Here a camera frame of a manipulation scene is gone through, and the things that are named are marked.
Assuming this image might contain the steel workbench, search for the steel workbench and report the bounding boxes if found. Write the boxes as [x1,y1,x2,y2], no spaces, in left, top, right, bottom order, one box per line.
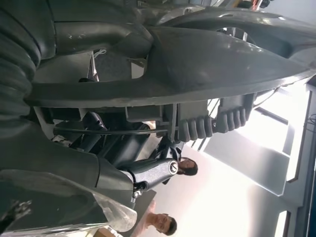
[0,170,138,237]

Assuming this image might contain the brown cardboard box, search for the brown cardboard box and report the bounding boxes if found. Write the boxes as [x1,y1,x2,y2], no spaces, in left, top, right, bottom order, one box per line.
[94,226,123,237]

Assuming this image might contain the person behind laptop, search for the person behind laptop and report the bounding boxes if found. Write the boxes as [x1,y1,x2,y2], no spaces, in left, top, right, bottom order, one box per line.
[130,200,178,237]

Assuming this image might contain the person with phone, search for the person with phone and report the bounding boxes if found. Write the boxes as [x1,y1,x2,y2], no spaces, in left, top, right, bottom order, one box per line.
[177,157,198,177]

